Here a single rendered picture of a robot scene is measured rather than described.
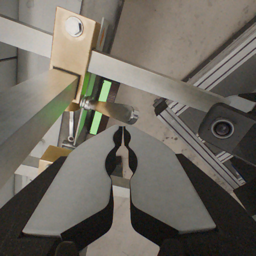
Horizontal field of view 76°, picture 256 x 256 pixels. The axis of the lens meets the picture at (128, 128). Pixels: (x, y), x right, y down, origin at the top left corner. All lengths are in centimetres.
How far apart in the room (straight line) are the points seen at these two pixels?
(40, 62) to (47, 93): 38
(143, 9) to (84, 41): 90
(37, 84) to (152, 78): 16
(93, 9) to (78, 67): 19
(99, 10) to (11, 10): 22
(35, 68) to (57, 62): 30
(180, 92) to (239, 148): 12
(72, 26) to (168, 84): 15
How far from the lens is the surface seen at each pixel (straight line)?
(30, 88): 18
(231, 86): 111
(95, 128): 48
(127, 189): 40
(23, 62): 57
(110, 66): 26
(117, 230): 230
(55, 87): 19
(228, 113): 21
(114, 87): 43
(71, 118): 48
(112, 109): 15
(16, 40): 29
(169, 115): 101
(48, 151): 38
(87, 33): 25
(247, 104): 30
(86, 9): 42
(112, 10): 42
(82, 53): 25
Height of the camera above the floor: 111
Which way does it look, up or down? 61 degrees down
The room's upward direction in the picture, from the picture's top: 178 degrees clockwise
